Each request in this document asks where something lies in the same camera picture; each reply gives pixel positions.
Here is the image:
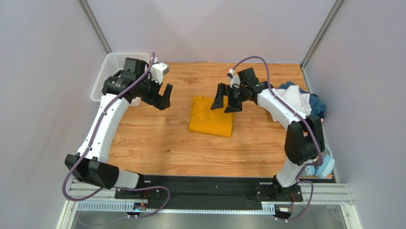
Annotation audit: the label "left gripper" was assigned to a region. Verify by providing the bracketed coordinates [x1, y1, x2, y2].
[136, 72, 173, 110]

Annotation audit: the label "yellow t-shirt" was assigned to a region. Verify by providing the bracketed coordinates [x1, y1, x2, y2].
[188, 95, 235, 137]

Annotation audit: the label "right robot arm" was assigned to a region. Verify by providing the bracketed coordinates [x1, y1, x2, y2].
[211, 68, 325, 189]

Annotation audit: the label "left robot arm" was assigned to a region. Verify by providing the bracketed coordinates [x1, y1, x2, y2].
[65, 58, 173, 189]

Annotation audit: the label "white t-shirt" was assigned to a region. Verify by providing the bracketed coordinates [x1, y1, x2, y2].
[273, 85, 312, 115]

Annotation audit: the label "white plastic basket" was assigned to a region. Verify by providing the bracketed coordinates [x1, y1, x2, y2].
[90, 52, 151, 102]

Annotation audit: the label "blue t-shirt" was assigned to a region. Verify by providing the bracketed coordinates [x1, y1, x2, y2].
[279, 81, 326, 119]

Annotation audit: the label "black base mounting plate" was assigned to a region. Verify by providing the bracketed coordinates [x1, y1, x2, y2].
[114, 175, 307, 210]

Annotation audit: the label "light blue headphones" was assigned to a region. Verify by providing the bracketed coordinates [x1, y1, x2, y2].
[301, 146, 335, 179]

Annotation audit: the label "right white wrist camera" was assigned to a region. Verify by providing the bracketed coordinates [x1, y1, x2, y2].
[227, 69, 241, 88]

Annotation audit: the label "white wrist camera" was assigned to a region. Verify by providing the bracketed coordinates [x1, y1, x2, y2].
[227, 69, 241, 88]
[149, 57, 170, 84]

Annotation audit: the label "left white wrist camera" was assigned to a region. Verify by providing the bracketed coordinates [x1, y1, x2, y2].
[149, 57, 170, 84]

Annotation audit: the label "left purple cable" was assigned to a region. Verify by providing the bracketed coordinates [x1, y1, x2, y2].
[61, 52, 171, 219]

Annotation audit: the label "purple cable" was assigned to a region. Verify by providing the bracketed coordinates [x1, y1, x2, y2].
[61, 52, 171, 219]
[233, 56, 324, 222]

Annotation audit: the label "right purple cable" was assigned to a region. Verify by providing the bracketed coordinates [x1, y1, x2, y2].
[233, 56, 324, 222]

